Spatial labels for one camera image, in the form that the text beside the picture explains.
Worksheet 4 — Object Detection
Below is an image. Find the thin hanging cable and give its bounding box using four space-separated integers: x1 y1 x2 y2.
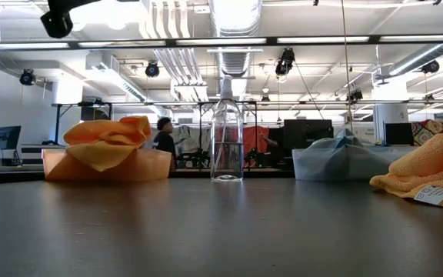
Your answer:
340 0 356 134

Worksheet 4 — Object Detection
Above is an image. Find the black overhead frame beam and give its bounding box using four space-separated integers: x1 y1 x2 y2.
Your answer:
0 34 443 53

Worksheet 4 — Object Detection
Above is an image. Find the colourful patchwork quilt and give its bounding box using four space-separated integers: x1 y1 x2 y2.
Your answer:
411 119 443 146

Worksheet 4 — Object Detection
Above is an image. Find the pale blue plastic basket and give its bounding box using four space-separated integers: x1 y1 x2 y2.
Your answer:
291 147 417 182

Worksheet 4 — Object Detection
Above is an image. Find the person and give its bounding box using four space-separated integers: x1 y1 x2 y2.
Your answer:
152 117 177 171

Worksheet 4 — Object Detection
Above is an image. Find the silver ventilation duct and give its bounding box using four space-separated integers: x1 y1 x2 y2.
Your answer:
209 0 263 78

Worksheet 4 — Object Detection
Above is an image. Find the black table mat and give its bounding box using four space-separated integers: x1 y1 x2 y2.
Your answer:
0 179 443 277

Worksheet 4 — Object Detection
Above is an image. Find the red cloth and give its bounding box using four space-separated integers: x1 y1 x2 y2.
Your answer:
215 125 271 155

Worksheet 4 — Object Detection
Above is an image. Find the black ceiling spotlight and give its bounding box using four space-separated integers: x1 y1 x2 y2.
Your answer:
275 48 296 77
346 88 364 104
145 61 160 78
421 60 441 74
19 68 37 86

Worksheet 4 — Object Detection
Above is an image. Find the black computer monitor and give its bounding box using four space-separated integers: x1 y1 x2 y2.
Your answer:
0 125 22 152
384 122 415 146
282 118 334 152

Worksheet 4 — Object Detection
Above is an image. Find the clear spray bottle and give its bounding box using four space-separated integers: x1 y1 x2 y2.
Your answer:
210 75 245 182

